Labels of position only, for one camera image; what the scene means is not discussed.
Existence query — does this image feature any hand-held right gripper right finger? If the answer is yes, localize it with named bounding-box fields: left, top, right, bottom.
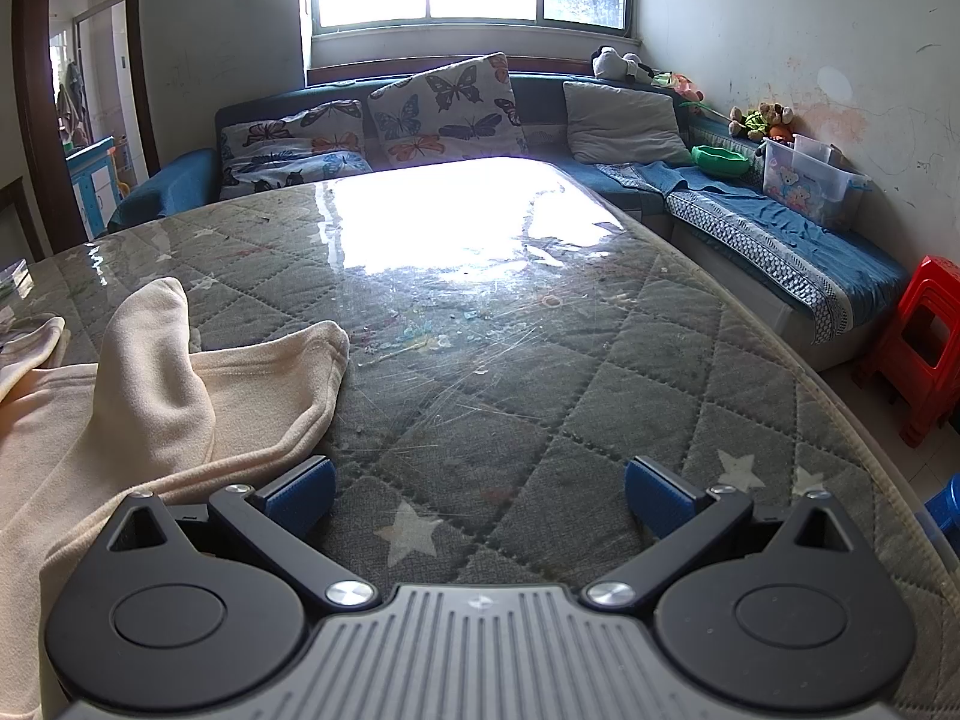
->
left=583, top=456, right=857, bottom=611

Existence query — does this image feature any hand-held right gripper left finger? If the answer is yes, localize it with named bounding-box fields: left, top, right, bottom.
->
left=107, top=456, right=378, bottom=611

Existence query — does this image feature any cream cloth garment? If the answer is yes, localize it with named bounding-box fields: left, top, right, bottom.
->
left=0, top=277, right=351, bottom=720

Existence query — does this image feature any grey quilted star table cover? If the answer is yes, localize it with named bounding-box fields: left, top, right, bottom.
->
left=15, top=157, right=960, bottom=720

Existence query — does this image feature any blue plastic stool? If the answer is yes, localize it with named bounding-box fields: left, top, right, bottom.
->
left=922, top=472, right=960, bottom=542

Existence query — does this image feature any blue patterned sofa blanket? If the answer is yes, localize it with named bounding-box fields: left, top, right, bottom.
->
left=600, top=160, right=910, bottom=346

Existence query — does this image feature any red plastic stool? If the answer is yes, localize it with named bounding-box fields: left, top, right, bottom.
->
left=851, top=255, right=960, bottom=449

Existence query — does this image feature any blue corner sofa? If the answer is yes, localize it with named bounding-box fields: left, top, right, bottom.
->
left=109, top=71, right=912, bottom=372

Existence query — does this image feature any green bowl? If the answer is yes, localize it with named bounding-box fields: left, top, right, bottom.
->
left=690, top=144, right=752, bottom=180

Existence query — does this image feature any clear plastic storage box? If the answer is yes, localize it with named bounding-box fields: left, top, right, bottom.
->
left=760, top=133, right=872, bottom=231

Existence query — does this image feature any blue toy cabinet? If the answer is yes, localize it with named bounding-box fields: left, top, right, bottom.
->
left=65, top=136, right=125, bottom=241

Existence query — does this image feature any grey pillow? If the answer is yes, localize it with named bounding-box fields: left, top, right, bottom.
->
left=562, top=81, right=693, bottom=166

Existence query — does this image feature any brown plush toy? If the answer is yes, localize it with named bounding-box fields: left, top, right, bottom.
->
left=726, top=100, right=797, bottom=145

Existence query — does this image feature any large butterfly print pillow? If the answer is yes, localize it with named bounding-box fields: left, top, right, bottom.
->
left=367, top=52, right=527, bottom=170

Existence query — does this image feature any colourful plastic toy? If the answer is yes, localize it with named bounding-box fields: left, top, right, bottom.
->
left=651, top=71, right=707, bottom=107

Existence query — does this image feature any panda plush toy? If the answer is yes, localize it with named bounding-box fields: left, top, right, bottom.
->
left=592, top=45, right=662, bottom=85

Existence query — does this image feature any dark wooden door frame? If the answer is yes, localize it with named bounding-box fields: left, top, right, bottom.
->
left=13, top=0, right=163, bottom=242

